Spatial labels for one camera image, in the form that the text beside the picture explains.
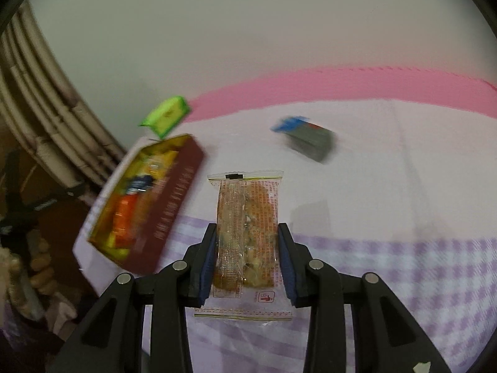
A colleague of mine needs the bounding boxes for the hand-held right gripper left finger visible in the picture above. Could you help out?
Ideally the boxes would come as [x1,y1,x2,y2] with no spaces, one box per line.
[47,222,218,373]

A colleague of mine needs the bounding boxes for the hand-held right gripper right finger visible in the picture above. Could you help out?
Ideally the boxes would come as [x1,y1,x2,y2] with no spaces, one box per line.
[276,222,453,373]

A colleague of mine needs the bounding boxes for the long clear brown pastry packet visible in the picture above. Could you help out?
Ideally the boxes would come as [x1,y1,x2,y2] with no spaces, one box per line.
[194,170,294,322]

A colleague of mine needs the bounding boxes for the gold metal tin box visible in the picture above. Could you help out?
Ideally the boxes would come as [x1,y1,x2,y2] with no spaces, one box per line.
[74,134,206,274]

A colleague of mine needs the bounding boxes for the yellow snack packet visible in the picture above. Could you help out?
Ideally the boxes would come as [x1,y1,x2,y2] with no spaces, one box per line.
[144,150,179,179]

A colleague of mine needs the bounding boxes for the person's left hand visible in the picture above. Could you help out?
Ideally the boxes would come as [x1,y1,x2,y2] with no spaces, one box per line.
[29,237,53,296]

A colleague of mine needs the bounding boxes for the orange snack packet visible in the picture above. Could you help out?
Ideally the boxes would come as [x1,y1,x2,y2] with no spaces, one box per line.
[112,196,140,242]

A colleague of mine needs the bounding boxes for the blue cracker packet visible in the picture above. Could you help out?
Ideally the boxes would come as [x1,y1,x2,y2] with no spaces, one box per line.
[124,177,154,195]

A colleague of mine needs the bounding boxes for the pink checked tablecloth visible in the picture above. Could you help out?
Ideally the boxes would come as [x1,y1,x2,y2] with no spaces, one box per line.
[74,66,497,373]

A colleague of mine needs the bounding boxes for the rattan furniture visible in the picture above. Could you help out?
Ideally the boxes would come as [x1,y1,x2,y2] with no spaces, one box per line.
[0,2,129,203]

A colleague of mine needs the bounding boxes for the dark cookie packet blue ends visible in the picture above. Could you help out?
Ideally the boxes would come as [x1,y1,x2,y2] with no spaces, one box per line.
[271,116,338,164]

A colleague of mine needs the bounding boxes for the green tissue pack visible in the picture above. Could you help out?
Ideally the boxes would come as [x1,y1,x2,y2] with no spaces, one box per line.
[140,96,191,139]

